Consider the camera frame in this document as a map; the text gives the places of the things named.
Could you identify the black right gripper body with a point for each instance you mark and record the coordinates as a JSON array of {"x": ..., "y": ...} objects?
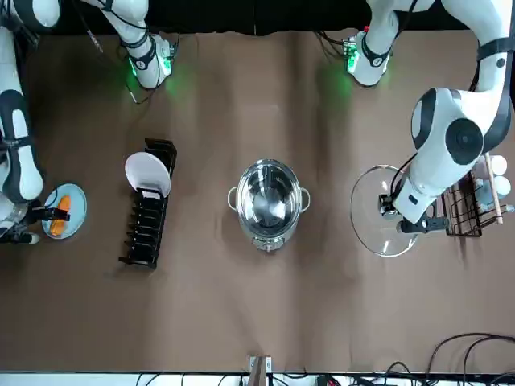
[{"x": 38, "y": 212}]

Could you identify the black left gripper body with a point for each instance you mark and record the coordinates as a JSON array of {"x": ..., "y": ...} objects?
[{"x": 389, "y": 198}]

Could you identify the orange corn cob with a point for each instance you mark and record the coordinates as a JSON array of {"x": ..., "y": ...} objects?
[{"x": 60, "y": 228}]

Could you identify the glass pot lid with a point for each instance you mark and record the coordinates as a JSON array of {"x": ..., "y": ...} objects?
[{"x": 370, "y": 233}]

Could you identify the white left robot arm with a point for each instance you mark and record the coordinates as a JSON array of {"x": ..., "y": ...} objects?
[{"x": 426, "y": 181}]

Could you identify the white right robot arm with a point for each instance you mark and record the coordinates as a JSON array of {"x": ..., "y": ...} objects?
[{"x": 20, "y": 169}]

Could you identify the light blue plate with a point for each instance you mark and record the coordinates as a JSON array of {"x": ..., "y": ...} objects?
[{"x": 78, "y": 201}]

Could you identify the white plate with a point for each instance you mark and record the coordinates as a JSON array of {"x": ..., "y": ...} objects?
[{"x": 147, "y": 171}]

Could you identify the stainless steel pot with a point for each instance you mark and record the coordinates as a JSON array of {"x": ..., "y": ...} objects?
[{"x": 269, "y": 201}]

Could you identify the black dish rack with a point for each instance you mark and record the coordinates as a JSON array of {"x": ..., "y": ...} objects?
[{"x": 141, "y": 241}]

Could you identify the light blue cup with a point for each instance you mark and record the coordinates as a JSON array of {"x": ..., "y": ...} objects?
[{"x": 501, "y": 186}]

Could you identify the white cup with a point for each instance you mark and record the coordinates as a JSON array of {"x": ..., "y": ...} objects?
[{"x": 499, "y": 163}]

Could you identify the aluminium frame post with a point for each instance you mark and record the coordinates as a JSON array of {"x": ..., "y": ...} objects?
[{"x": 259, "y": 370}]

